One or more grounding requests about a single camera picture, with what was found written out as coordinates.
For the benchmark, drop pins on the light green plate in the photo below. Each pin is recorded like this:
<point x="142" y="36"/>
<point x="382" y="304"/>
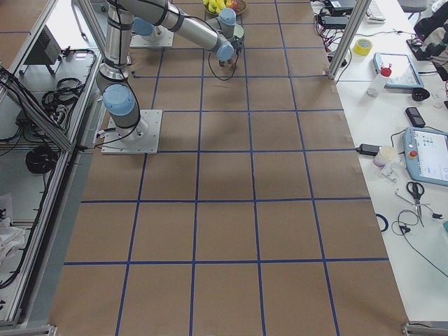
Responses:
<point x="238" y="31"/>

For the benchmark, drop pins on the red apple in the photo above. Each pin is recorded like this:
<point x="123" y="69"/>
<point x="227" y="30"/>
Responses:
<point x="233" y="4"/>

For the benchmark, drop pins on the brown wicker basket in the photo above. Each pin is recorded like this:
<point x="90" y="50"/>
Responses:
<point x="242" y="7"/>

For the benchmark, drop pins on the black power adapter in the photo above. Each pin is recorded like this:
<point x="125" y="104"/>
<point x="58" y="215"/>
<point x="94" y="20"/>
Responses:
<point x="330" y="22"/>

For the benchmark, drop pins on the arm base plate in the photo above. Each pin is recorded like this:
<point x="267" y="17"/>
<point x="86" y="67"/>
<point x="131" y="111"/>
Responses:
<point x="164" y="40"/>
<point x="143" y="139"/>

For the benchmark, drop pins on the blue teach pendant near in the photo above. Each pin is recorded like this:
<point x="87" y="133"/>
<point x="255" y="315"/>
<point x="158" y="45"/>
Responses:
<point x="425" y="152"/>

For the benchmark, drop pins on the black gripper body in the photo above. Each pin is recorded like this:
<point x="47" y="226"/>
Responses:
<point x="224" y="63"/>

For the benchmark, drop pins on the blue teach pendant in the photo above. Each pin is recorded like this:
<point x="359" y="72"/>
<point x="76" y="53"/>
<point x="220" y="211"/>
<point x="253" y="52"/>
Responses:
<point x="404" y="74"/>
<point x="425" y="152"/>

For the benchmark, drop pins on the grey electronics box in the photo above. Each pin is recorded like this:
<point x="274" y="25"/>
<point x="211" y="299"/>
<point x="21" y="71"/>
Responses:
<point x="45" y="52"/>

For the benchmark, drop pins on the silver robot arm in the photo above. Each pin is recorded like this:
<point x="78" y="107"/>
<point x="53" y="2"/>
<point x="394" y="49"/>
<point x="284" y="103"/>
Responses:
<point x="152" y="20"/>
<point x="225" y="23"/>

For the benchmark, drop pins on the yellow banana bunch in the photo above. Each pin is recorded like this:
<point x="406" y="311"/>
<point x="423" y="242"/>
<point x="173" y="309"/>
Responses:
<point x="214" y="6"/>

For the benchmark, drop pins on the aluminium frame post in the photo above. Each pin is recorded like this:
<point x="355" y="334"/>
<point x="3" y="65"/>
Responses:
<point x="355" y="20"/>

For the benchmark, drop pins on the small black power brick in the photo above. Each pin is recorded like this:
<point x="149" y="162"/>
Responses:
<point x="368" y="149"/>

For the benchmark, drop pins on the black scissors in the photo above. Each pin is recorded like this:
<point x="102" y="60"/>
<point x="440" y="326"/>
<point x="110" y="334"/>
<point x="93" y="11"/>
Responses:
<point x="416" y="190"/>

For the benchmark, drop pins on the blue teach pendant far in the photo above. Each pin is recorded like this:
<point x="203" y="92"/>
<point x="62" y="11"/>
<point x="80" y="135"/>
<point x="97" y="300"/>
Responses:
<point x="404" y="74"/>

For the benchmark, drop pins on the yellow tape roll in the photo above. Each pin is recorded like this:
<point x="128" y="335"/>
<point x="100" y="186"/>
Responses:
<point x="362" y="47"/>

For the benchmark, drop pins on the black phone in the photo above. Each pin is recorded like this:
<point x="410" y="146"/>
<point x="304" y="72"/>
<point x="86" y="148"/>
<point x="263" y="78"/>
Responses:
<point x="415" y="117"/>

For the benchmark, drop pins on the paper cup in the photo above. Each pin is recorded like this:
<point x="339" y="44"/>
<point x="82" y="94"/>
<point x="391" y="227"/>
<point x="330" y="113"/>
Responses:
<point x="385" y="155"/>

